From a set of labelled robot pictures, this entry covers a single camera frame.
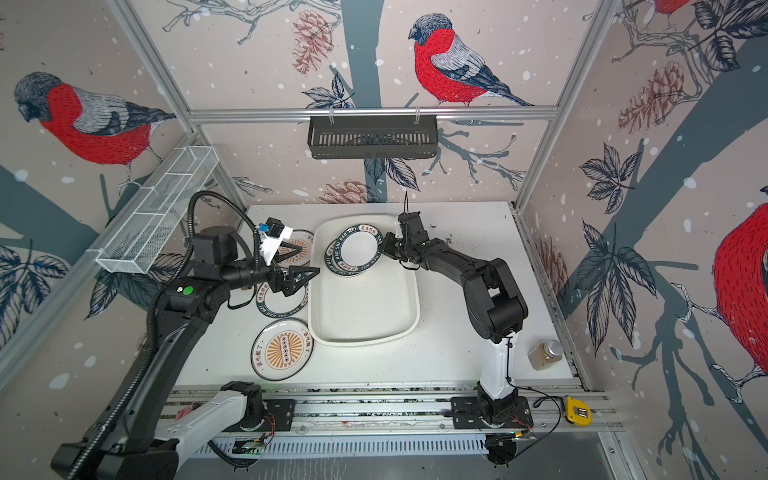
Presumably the green rim plate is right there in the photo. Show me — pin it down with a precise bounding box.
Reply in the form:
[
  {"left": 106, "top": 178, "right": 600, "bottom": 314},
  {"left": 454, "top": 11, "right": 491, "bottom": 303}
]
[
  {"left": 256, "top": 283, "right": 309, "bottom": 319},
  {"left": 324, "top": 237, "right": 361, "bottom": 277},
  {"left": 338, "top": 224, "right": 383, "bottom": 273}
]

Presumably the orange sunburst plate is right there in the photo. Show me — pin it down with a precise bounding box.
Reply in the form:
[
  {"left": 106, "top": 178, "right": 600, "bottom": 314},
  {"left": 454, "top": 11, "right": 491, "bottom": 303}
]
[
  {"left": 250, "top": 318, "right": 314, "bottom": 382},
  {"left": 278, "top": 229, "right": 314, "bottom": 268}
]

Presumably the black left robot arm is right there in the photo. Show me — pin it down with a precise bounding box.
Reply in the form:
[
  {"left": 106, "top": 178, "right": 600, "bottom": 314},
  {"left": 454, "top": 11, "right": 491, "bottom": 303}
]
[{"left": 51, "top": 218, "right": 319, "bottom": 479}]

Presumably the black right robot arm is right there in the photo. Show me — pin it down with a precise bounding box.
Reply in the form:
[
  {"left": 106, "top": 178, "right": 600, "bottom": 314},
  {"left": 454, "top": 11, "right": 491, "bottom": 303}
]
[{"left": 379, "top": 211, "right": 532, "bottom": 430}]

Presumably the white plastic bin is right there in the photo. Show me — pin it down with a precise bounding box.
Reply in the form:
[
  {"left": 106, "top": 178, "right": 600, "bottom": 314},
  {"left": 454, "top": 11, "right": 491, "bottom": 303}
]
[{"left": 308, "top": 214, "right": 420, "bottom": 347}]

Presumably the pink small object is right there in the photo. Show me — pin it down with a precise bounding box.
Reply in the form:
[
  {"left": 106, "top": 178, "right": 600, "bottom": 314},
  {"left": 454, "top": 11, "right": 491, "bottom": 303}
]
[{"left": 175, "top": 406, "right": 193, "bottom": 420}]

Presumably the glass spice jar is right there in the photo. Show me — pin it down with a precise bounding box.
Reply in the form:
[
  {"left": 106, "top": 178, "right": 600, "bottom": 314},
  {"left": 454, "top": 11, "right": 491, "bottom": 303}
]
[{"left": 528, "top": 340, "right": 564, "bottom": 371}]

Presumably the yellow tape measure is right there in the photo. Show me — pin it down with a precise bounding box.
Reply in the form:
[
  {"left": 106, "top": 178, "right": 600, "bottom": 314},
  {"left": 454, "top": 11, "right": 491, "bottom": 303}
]
[{"left": 564, "top": 396, "right": 593, "bottom": 427}]

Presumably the black wall basket shelf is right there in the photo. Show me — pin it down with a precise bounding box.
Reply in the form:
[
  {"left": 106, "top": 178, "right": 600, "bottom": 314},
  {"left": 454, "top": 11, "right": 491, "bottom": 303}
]
[{"left": 307, "top": 115, "right": 439, "bottom": 160}]

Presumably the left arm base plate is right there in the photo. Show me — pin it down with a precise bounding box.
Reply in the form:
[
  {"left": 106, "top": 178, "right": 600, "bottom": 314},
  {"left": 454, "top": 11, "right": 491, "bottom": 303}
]
[{"left": 235, "top": 399, "right": 296, "bottom": 433}]

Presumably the white wire mesh basket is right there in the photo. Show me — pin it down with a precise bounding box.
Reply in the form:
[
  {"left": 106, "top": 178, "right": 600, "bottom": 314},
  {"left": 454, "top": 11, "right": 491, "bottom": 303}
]
[{"left": 95, "top": 146, "right": 219, "bottom": 274}]

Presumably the aluminium rail front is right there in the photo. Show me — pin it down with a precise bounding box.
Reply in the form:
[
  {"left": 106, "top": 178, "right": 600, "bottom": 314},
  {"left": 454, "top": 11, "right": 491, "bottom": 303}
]
[{"left": 263, "top": 387, "right": 625, "bottom": 436}]

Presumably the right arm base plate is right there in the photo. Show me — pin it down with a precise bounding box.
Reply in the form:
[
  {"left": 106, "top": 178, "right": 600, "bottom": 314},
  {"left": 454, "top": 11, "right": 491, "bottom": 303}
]
[{"left": 448, "top": 395, "right": 534, "bottom": 430}]

